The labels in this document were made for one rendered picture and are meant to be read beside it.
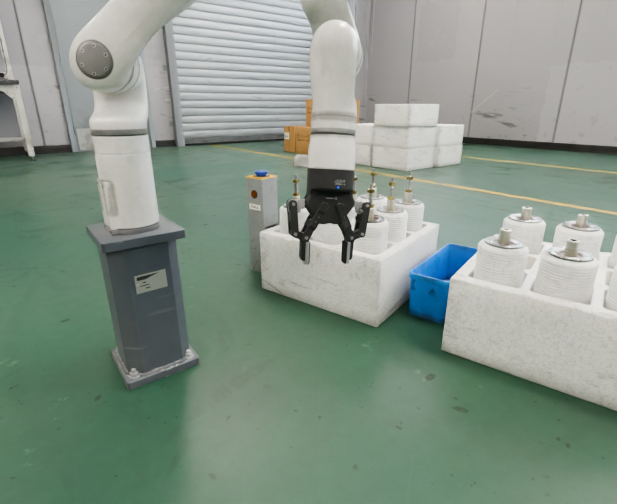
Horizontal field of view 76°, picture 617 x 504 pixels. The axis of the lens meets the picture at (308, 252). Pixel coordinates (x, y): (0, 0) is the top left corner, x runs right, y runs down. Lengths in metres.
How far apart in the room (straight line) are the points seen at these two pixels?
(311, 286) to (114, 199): 0.55
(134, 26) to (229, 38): 5.68
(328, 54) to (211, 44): 5.67
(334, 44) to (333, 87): 0.05
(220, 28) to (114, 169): 5.66
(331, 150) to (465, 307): 0.47
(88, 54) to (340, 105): 0.39
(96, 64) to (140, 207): 0.23
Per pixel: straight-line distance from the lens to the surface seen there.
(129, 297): 0.80
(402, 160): 3.58
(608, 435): 0.89
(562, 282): 0.88
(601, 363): 0.90
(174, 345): 0.88
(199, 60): 6.17
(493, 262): 0.89
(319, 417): 0.76
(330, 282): 1.04
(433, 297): 1.05
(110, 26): 0.75
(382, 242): 1.00
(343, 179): 0.61
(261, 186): 1.23
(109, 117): 0.77
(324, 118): 0.62
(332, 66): 0.62
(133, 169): 0.77
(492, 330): 0.91
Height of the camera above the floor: 0.52
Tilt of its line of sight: 20 degrees down
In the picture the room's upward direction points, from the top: straight up
